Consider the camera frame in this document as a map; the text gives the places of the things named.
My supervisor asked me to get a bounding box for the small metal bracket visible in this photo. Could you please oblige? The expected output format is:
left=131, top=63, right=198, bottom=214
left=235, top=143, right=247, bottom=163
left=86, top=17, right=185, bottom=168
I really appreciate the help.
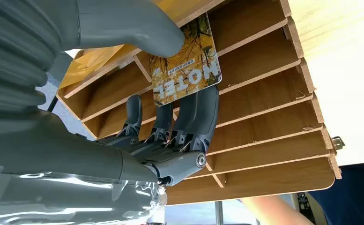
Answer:
left=331, top=136, right=346, bottom=151

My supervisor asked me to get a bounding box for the ribbed grey right arm sleeve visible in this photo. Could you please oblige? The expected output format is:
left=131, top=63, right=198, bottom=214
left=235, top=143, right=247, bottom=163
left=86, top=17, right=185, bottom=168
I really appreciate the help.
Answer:
left=0, top=0, right=79, bottom=113

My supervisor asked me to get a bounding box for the yellow paper envelope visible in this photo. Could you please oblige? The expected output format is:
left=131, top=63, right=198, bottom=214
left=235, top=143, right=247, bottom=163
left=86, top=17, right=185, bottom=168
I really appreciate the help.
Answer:
left=59, top=45, right=124, bottom=90

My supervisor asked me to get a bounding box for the person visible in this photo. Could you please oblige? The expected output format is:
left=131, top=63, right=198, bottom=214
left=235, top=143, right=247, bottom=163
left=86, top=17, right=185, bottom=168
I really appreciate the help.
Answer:
left=308, top=161, right=364, bottom=225

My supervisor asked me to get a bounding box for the wooden slotted card rack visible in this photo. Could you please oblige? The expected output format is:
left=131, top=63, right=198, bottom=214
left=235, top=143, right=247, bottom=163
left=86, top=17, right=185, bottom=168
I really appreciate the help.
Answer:
left=56, top=0, right=342, bottom=206

